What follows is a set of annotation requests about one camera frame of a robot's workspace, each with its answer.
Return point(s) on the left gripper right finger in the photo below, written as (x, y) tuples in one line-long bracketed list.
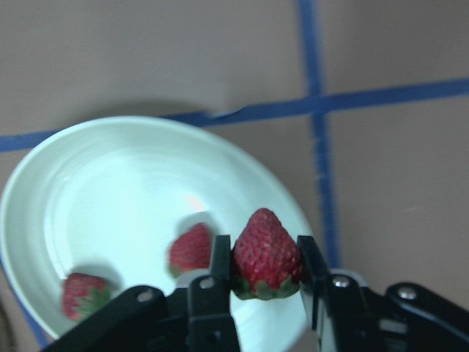
[(336, 306)]

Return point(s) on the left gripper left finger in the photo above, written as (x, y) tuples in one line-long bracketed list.
[(211, 326)]

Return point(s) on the strawberry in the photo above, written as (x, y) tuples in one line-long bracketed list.
[(83, 295), (266, 260), (191, 250)]

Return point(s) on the light green plate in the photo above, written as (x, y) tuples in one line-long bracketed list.
[(108, 197)]

